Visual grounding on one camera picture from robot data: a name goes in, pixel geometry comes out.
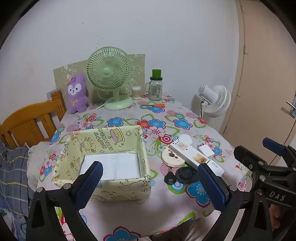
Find white 45W charger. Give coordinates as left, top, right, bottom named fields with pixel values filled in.
left=207, top=160, right=224, bottom=177

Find black round lens cap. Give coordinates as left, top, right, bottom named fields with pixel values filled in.
left=176, top=166, right=199, bottom=185

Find white remote control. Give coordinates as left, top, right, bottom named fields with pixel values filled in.
left=169, top=140, right=209, bottom=170

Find white square charger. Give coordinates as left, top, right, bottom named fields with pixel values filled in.
left=198, top=145, right=215, bottom=159

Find round cream compact mirror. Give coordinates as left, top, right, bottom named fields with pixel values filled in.
left=162, top=148, right=185, bottom=168

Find white oval earbud case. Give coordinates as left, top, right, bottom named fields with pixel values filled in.
left=179, top=134, right=193, bottom=145

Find yellow patterned storage box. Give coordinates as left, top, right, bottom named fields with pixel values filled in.
left=52, top=126, right=152, bottom=201

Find person's right hand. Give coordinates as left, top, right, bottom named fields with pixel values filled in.
left=269, top=204, right=280, bottom=231

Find blue plaid bedding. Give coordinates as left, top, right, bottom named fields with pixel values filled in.
left=1, top=143, right=30, bottom=240

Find floral tablecloth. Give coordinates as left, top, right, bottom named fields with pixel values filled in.
left=28, top=96, right=250, bottom=240

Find white standing fan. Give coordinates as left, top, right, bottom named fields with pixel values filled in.
left=197, top=85, right=231, bottom=118

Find beige door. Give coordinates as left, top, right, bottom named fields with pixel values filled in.
left=220, top=1, right=295, bottom=165

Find wooden chair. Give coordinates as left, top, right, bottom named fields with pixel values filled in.
left=1, top=90, right=66, bottom=148

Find glass mason jar mug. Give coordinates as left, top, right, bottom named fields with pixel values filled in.
left=145, top=76, right=163, bottom=101

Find green cup on jar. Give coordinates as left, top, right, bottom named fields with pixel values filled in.
left=152, top=69, right=162, bottom=79

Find purple plush bunny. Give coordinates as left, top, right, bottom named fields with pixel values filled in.
left=66, top=74, right=88, bottom=114

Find cotton swab container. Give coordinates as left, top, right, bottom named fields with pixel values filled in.
left=132, top=86, right=142, bottom=100

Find green desk fan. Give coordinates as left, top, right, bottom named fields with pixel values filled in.
left=86, top=47, right=133, bottom=110

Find door handle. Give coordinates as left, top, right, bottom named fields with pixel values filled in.
left=286, top=93, right=296, bottom=118

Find orange handled scissors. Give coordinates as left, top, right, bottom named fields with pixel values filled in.
left=147, top=103, right=165, bottom=109

